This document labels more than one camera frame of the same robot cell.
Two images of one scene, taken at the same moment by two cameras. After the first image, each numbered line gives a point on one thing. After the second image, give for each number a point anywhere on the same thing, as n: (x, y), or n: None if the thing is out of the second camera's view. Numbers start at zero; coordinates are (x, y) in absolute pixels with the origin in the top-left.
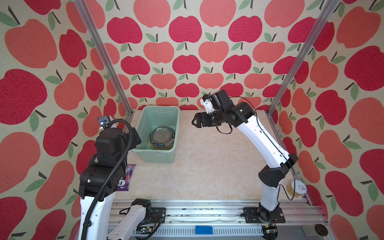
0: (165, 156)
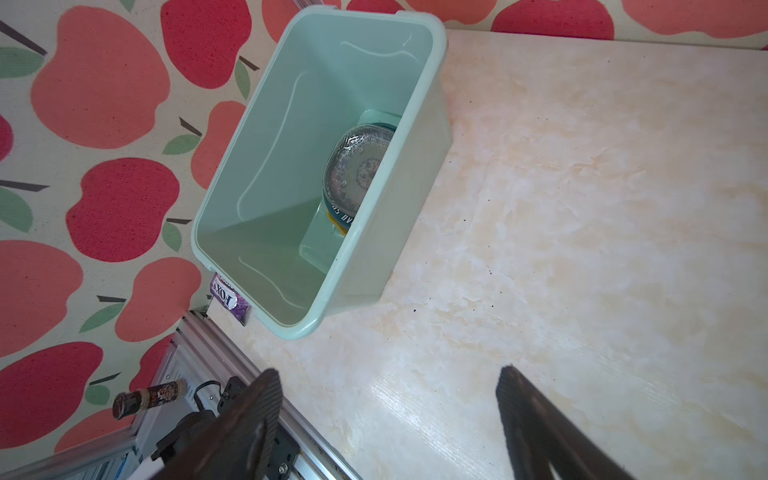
0: (262, 224)
